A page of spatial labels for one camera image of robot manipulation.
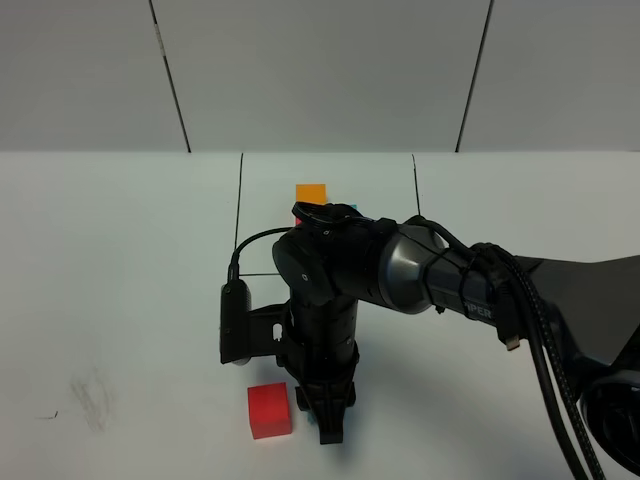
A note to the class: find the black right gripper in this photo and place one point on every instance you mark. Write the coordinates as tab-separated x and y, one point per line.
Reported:
321	346

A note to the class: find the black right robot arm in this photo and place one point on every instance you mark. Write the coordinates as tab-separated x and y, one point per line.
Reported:
581	320

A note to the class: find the orange template block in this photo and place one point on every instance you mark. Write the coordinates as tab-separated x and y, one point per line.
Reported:
311	193

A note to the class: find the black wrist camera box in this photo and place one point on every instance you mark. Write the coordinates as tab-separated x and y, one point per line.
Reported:
235	305

